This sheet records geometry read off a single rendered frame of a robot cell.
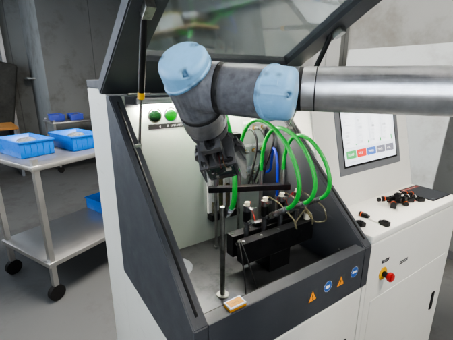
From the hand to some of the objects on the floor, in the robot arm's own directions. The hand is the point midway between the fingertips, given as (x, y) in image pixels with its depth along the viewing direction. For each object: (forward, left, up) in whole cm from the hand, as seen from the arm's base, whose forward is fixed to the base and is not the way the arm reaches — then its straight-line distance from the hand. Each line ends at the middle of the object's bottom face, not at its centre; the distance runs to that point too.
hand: (226, 170), depth 74 cm
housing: (+60, -63, -130) cm, 156 cm away
